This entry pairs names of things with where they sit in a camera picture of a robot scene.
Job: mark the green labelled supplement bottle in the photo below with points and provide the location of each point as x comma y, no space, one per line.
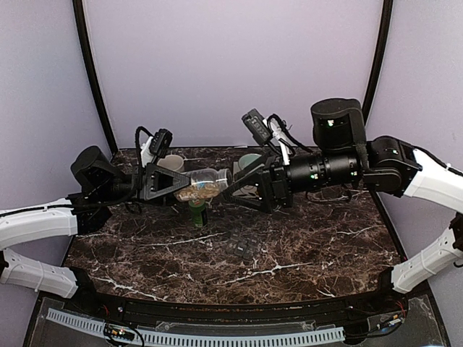
198,213

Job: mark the black left frame post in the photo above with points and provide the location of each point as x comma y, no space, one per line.
90,68

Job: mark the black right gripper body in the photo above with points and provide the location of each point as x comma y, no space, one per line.
283,189

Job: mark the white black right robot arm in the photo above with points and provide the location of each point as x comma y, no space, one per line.
346,156

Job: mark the white floral ceramic mug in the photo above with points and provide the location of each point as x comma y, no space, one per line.
172,162

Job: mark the light green ceramic bowl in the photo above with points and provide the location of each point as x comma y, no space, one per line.
246,160

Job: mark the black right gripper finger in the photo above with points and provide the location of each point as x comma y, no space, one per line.
264,204
255,173

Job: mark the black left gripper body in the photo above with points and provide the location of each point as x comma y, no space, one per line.
138,182

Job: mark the black right frame post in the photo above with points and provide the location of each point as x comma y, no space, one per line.
377,62

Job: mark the white slotted cable duct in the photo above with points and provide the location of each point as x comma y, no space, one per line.
178,334

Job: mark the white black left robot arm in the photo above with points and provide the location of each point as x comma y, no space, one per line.
102,185

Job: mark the black frame post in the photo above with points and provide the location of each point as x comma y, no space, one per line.
377,62
90,68

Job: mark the square floral ceramic plate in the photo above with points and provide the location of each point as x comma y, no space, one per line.
248,191

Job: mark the clear pill bottle green label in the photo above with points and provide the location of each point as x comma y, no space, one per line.
205,184

